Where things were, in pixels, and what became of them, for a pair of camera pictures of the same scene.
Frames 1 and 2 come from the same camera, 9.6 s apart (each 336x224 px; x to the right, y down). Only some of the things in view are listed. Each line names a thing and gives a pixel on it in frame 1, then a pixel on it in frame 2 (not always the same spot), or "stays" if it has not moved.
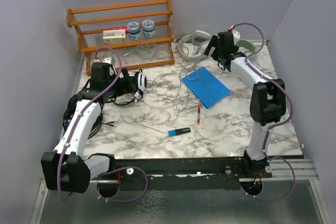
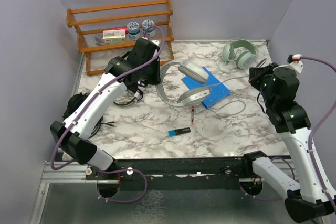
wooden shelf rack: (127, 35) stays
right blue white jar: (148, 28) stays
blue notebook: (207, 88) stays
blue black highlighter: (175, 132) stays
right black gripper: (213, 43) to (256, 73)
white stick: (155, 128) stays
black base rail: (140, 174) stays
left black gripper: (126, 86) to (157, 78)
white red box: (114, 35) stays
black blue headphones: (71, 106) stays
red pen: (199, 114) to (192, 116)
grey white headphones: (199, 38) to (196, 96)
